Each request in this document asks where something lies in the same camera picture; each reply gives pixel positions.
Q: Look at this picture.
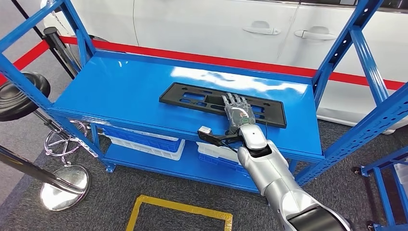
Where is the black plastic plate frame part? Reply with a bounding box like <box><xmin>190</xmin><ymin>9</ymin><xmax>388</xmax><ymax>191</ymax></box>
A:
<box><xmin>158</xmin><ymin>82</ymin><xmax>288</xmax><ymax>129</ymax></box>

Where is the stanchion with chrome base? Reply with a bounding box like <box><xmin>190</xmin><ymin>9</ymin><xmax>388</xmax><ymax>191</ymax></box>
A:
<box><xmin>0</xmin><ymin>145</ymin><xmax>92</xmax><ymax>212</ymax></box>

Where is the blue metal shelf rack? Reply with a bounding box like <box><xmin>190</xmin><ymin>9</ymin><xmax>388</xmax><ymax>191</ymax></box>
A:
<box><xmin>0</xmin><ymin>0</ymin><xmax>408</xmax><ymax>193</ymax></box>

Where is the blue plastic bin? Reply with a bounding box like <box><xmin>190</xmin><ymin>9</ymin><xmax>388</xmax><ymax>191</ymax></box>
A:
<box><xmin>102</xmin><ymin>127</ymin><xmax>182</xmax><ymax>153</ymax></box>
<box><xmin>198</xmin><ymin>153</ymin><xmax>253</xmax><ymax>178</ymax></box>

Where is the white car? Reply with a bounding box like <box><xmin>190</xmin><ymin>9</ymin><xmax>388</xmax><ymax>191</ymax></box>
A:
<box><xmin>39</xmin><ymin>0</ymin><xmax>408</xmax><ymax>135</ymax></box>

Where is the black stanchion post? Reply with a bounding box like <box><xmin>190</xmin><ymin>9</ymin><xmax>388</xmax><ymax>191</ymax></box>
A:
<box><xmin>42</xmin><ymin>26</ymin><xmax>82</xmax><ymax>80</ymax></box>

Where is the yellow floor tape square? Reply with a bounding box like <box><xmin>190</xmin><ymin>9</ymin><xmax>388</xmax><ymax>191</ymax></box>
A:
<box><xmin>125</xmin><ymin>194</ymin><xmax>233</xmax><ymax>231</ymax></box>

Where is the blue metal rack with bins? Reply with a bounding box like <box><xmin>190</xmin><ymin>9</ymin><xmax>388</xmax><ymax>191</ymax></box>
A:
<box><xmin>352</xmin><ymin>145</ymin><xmax>408</xmax><ymax>231</ymax></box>

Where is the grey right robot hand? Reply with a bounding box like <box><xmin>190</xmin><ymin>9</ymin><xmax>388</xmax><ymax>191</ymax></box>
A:
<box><xmin>221</xmin><ymin>92</ymin><xmax>256</xmax><ymax>135</ymax></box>

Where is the red barrier belt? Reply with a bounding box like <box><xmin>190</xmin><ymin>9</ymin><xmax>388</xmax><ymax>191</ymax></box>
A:
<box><xmin>0</xmin><ymin>36</ymin><xmax>406</xmax><ymax>91</ymax></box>

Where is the white plastic bin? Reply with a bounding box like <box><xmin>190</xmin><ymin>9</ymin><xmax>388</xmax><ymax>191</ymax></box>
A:
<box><xmin>127</xmin><ymin>128</ymin><xmax>180</xmax><ymax>142</ymax></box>
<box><xmin>106</xmin><ymin>134</ymin><xmax>186</xmax><ymax>161</ymax></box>
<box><xmin>196</xmin><ymin>141</ymin><xmax>243</xmax><ymax>165</ymax></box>

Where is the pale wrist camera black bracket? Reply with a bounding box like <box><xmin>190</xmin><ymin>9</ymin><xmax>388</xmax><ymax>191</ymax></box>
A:
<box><xmin>197</xmin><ymin>126</ymin><xmax>243</xmax><ymax>147</ymax></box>

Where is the black stool with chrome base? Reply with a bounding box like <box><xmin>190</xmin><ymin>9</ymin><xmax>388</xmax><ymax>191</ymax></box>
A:
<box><xmin>0</xmin><ymin>71</ymin><xmax>91</xmax><ymax>167</ymax></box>

